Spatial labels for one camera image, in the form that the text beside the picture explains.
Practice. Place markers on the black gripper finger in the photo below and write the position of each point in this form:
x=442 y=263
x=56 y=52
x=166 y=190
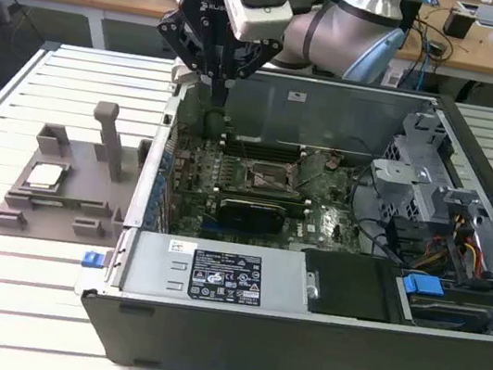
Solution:
x=181 y=36
x=259 y=58

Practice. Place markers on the thin metal locking lever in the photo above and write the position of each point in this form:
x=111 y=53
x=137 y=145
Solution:
x=245 y=153
x=311 y=179

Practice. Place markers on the silver CPU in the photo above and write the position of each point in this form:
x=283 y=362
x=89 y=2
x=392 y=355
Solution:
x=45 y=175

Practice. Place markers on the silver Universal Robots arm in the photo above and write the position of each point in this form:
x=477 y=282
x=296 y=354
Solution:
x=327 y=33

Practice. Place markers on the CPU socket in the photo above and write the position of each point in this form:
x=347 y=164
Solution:
x=271 y=177

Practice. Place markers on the white case sticker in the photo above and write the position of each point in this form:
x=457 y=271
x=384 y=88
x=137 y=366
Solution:
x=297 y=96

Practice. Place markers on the wooden desk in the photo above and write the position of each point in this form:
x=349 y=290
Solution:
x=116 y=0

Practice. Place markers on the black round component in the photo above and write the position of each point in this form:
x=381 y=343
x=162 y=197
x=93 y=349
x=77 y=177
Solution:
x=213 y=123

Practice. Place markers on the RAM slot with white clips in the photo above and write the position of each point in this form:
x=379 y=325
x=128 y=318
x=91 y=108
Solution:
x=263 y=196
x=306 y=211
x=265 y=153
x=267 y=145

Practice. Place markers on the round coin cell battery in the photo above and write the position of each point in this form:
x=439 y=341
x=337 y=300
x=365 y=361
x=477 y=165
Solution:
x=332 y=162

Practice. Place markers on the white label plate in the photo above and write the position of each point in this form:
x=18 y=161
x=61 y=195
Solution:
x=392 y=78

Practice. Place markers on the green motherboard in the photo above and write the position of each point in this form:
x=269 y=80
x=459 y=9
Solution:
x=329 y=198

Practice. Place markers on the black graphics card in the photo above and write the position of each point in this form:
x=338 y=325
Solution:
x=251 y=216

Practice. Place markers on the black speaker box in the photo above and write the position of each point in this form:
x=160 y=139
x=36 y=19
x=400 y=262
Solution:
x=412 y=14

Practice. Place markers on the grey parts rack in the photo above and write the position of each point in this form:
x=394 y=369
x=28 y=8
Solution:
x=79 y=177

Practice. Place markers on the blue expansion slot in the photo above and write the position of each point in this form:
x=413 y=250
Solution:
x=211 y=227

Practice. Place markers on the small black adapter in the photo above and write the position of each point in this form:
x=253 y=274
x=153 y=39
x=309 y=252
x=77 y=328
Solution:
x=436 y=48

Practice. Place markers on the small black box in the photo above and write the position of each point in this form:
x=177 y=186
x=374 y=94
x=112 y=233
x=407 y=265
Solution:
x=458 y=25

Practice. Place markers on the silver metal drive cage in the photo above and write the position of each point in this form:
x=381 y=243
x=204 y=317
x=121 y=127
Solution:
x=414 y=193

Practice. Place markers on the green RAM stick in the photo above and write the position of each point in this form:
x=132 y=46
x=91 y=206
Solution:
x=49 y=202

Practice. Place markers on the white phone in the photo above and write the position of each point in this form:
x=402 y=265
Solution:
x=468 y=7

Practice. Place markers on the grey power supply unit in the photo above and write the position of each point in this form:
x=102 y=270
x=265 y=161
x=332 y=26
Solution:
x=149 y=263

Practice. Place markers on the blue case latch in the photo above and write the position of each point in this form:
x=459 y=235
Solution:
x=90 y=260

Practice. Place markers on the black plastic bay cover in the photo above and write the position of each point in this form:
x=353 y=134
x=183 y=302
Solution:
x=348 y=285

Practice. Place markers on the hard disk in blue carrier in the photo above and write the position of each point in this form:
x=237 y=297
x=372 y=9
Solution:
x=420 y=285

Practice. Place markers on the open black PC case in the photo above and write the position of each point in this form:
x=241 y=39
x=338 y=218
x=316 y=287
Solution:
x=294 y=357

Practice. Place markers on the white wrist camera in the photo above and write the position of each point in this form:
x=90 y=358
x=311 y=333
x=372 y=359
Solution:
x=259 y=18

